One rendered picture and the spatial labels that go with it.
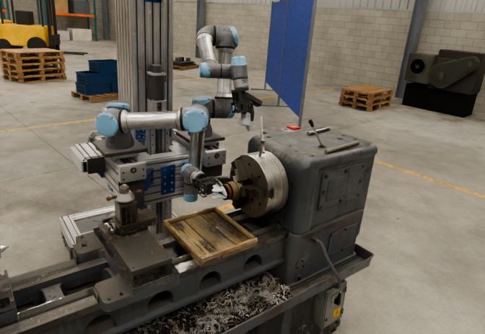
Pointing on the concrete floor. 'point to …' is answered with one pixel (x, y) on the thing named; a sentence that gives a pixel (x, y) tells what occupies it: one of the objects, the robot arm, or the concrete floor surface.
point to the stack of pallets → (32, 64)
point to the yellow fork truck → (19, 29)
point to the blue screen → (290, 50)
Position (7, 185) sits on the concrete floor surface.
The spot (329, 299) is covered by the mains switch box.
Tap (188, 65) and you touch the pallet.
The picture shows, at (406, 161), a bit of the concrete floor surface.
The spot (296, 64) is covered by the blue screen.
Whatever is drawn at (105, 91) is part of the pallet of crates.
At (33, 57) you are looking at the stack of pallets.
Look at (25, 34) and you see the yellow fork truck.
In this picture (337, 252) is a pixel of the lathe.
